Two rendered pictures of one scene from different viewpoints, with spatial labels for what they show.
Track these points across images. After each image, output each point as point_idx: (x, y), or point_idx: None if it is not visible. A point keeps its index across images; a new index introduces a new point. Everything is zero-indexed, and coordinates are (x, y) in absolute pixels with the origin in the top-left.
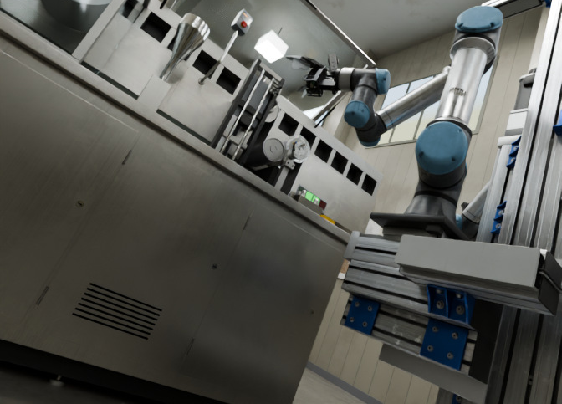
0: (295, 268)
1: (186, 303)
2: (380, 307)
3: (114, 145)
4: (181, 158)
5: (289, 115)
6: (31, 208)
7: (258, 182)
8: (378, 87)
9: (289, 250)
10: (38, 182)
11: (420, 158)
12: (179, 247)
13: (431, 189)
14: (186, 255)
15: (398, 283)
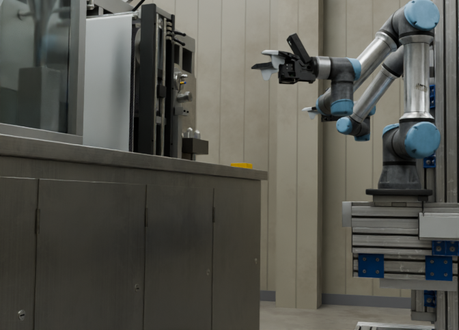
0: (242, 229)
1: (202, 318)
2: (384, 256)
3: (137, 212)
4: (171, 186)
5: (108, 9)
6: (117, 319)
7: (216, 170)
8: (355, 79)
9: (236, 216)
10: (113, 292)
11: (412, 152)
12: (189, 273)
13: (403, 160)
14: (194, 277)
15: (402, 239)
